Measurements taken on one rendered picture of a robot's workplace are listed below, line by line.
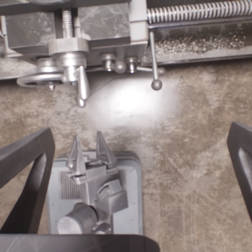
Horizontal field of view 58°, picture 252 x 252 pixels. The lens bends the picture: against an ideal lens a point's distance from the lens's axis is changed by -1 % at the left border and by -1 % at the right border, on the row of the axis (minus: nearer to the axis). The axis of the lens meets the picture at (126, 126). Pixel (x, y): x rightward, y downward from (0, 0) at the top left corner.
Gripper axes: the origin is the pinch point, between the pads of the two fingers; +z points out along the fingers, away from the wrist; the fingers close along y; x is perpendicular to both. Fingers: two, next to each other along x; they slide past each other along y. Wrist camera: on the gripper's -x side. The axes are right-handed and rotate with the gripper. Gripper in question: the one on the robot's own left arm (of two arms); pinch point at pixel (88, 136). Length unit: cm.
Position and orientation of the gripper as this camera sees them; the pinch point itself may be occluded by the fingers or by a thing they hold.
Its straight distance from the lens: 52.6
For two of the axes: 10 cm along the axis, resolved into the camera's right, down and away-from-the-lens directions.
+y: -8.1, 1.2, -5.7
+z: -0.9, -9.9, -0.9
